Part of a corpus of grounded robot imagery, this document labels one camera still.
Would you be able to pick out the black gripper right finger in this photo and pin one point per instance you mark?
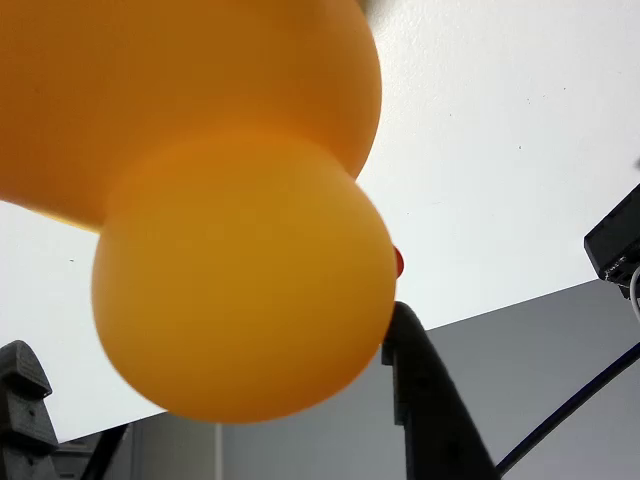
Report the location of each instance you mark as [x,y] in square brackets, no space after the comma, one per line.
[435,415]

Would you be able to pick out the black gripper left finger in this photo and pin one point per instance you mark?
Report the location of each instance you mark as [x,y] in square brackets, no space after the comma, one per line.
[22,400]

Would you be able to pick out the yellow rubber duck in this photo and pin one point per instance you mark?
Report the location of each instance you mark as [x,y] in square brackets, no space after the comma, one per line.
[225,275]

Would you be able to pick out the black camera box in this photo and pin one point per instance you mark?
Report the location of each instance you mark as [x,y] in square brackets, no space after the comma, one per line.
[615,235]

